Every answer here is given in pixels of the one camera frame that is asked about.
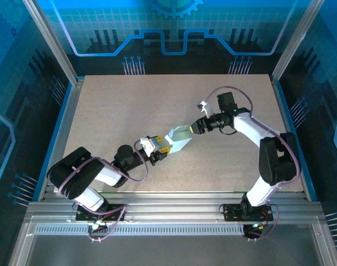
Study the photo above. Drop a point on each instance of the light teal paper box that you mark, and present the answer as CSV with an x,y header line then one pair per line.
x,y
178,141

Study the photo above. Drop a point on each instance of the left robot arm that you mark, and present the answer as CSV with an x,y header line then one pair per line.
x,y
71,171

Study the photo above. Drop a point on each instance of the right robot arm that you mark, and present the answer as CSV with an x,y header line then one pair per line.
x,y
276,158

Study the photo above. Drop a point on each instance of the grey metal lower shelf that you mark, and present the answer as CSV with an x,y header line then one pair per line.
x,y
171,249

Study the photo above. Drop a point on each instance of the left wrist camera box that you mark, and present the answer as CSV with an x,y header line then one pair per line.
x,y
147,144

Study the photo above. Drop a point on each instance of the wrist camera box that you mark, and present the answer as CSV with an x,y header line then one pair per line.
x,y
205,106
147,144

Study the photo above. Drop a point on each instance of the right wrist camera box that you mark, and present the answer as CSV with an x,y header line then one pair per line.
x,y
205,106

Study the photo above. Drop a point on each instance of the aluminium frame cross rail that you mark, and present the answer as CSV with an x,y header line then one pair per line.
x,y
171,207

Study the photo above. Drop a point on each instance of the aluminium frame side rail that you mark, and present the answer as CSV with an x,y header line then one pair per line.
x,y
63,133
285,122

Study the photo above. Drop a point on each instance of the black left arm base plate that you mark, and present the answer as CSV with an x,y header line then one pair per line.
x,y
81,216

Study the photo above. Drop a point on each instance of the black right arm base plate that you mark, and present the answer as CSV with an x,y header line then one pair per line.
x,y
232,213

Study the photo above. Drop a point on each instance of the aluminium frame post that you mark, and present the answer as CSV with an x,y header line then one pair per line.
x,y
296,41
52,41

